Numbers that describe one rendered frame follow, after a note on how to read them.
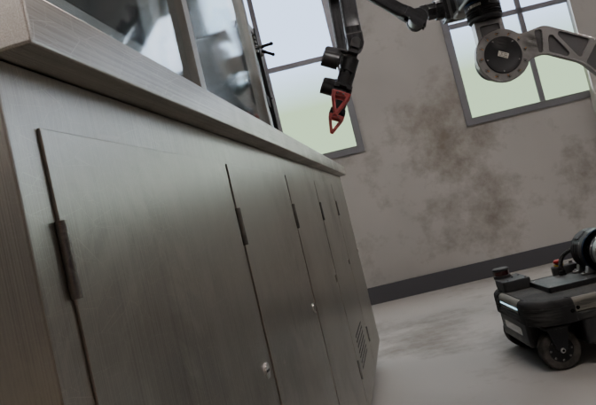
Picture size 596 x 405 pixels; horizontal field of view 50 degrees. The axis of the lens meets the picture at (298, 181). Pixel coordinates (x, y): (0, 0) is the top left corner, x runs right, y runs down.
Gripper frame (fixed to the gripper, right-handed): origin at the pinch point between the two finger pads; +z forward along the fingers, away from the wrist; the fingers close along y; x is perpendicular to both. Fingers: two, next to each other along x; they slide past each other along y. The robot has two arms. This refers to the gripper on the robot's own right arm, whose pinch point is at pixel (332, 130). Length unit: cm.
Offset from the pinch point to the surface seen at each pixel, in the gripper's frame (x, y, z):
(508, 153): 124, -188, -45
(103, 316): -10, 223, 48
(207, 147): -13, 185, 32
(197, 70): -22, 167, 19
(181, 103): -14, 202, 29
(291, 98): -37, -186, -40
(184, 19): -27, 167, 12
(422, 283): 89, -186, 62
